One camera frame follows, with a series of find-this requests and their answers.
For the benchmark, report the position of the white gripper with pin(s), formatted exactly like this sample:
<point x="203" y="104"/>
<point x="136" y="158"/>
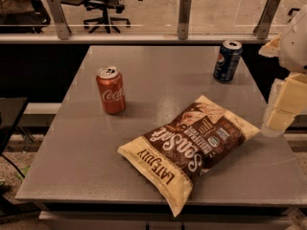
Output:
<point x="295" y="47"/>

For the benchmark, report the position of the red coke can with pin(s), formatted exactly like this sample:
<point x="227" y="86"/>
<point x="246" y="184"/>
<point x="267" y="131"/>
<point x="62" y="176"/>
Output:
<point x="111" y="88"/>

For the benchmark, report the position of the blue pepsi can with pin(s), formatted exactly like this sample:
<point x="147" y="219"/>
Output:
<point x="227" y="61"/>

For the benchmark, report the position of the brown sea salt chips bag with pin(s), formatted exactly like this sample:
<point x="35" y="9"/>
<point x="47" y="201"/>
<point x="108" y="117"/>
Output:
<point x="174" y="156"/>

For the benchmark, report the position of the black office chair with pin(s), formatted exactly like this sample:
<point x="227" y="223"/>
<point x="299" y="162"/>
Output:
<point x="105" y="20"/>

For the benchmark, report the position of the glass railing panel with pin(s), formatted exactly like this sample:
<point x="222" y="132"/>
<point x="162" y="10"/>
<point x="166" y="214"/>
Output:
<point x="219" y="18"/>

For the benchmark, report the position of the person in beige clothes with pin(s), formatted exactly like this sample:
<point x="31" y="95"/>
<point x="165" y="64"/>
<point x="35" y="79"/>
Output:
<point x="23" y="16"/>

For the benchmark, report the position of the black side table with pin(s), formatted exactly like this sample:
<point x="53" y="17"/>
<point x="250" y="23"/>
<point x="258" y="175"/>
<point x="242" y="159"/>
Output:
<point x="11" y="111"/>

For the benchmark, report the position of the right metal railing bracket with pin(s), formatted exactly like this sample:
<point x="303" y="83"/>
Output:
<point x="262" y="29"/>

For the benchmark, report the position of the metal railing bracket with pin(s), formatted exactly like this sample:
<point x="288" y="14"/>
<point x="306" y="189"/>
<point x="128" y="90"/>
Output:
<point x="61" y="25"/>
<point x="183" y="18"/>
<point x="262" y="29"/>

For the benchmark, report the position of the middle metal railing bracket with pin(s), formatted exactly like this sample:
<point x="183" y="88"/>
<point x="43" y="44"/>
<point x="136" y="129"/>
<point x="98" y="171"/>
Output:
<point x="183" y="18"/>

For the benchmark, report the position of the left metal railing bracket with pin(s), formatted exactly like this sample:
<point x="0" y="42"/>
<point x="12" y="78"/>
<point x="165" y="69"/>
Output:
<point x="61" y="25"/>

